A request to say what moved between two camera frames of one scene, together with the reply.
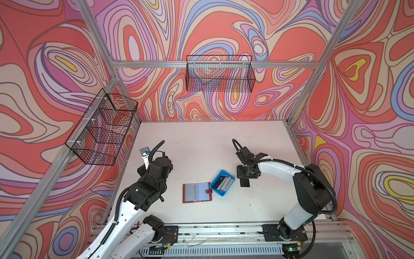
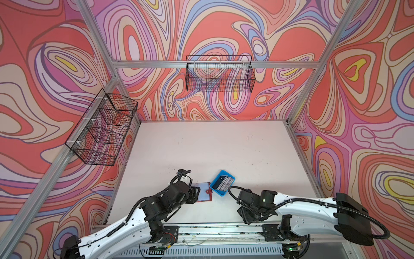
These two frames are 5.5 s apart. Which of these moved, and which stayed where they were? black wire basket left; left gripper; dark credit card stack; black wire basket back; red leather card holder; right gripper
Moved: right gripper; left gripper
Stayed: dark credit card stack; black wire basket left; red leather card holder; black wire basket back
